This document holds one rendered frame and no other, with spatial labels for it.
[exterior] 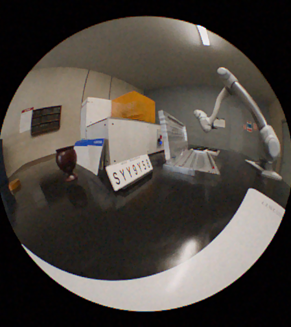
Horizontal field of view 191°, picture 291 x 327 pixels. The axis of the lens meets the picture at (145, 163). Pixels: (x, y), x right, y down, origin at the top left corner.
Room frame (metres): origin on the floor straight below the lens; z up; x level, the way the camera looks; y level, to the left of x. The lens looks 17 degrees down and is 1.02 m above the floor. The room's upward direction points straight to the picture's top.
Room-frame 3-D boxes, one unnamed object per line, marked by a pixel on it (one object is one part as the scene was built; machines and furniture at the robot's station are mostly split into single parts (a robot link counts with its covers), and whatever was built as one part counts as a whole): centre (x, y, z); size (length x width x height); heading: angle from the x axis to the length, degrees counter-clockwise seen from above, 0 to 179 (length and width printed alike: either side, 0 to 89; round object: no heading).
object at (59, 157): (0.22, 0.26, 0.96); 0.09 x 0.09 x 0.11
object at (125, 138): (0.74, 0.09, 1.09); 0.75 x 0.40 x 0.38; 146
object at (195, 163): (0.44, -0.27, 0.92); 0.44 x 0.21 x 0.04; 146
